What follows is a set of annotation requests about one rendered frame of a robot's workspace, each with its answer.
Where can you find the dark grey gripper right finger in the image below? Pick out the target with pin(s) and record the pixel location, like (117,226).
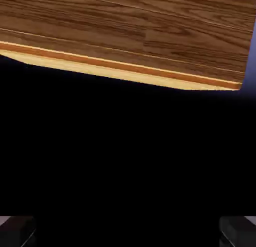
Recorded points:
(238,233)

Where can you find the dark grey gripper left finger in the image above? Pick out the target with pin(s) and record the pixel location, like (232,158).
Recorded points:
(16,233)

